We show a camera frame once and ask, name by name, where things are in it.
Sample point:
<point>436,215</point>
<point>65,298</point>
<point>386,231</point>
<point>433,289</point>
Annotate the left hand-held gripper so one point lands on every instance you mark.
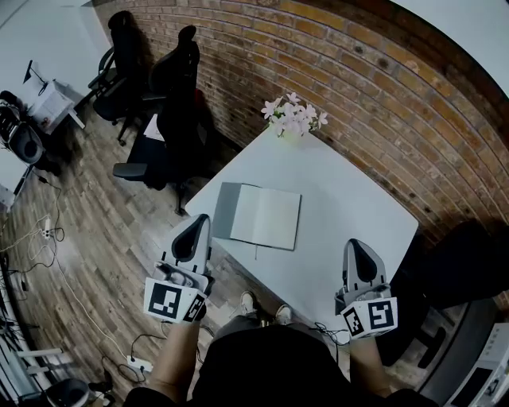
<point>163,300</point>

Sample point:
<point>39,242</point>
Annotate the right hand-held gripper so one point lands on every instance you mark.
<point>378,314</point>

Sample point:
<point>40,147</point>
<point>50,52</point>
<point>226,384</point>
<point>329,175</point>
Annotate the grey notebook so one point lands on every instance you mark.
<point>266,216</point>

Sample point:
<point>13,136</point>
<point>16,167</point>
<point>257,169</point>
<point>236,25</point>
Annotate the person's left forearm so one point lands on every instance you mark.
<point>175,357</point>

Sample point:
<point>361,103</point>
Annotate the person's right forearm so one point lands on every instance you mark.
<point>367,365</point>

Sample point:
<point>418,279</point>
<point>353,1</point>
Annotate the person's left shoe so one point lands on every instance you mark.
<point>247,303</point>

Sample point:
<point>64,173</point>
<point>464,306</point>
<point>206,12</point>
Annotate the person's shoe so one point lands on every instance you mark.
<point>247,303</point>
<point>283,314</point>

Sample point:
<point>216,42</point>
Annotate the black mesh office chair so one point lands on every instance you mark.
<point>449,270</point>

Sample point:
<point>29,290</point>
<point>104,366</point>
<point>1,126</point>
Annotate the person's right shoe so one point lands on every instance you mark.
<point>283,314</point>

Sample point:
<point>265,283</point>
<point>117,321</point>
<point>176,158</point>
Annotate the person's grey trousers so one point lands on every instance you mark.
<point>246,324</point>

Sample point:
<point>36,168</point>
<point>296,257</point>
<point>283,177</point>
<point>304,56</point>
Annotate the paper sheets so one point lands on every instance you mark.
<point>153,129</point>

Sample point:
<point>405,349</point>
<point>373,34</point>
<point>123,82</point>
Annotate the black office chair with headrest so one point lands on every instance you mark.
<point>179,119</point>

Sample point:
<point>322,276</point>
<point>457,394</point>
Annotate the white desk with microwave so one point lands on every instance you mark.
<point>457,353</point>

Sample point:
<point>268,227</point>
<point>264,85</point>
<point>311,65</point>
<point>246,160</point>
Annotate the white power strip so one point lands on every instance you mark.
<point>140,363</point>
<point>47,228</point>

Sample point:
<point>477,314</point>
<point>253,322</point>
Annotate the person's black shirt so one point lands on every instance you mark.
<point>270,373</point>

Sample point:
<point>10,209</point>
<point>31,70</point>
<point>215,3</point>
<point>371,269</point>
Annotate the white microwave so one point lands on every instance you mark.
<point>483,377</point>

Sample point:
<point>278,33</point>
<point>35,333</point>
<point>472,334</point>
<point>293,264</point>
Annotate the white flowers in pot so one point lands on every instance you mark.
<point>294,117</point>

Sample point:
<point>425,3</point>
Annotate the black office chair without headrest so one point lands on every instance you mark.
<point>119,79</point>

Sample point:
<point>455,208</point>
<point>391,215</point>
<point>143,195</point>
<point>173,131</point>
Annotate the small white desk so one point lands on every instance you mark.
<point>51,105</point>

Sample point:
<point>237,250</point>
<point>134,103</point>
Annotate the black desk lamp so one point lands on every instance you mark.
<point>31,71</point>

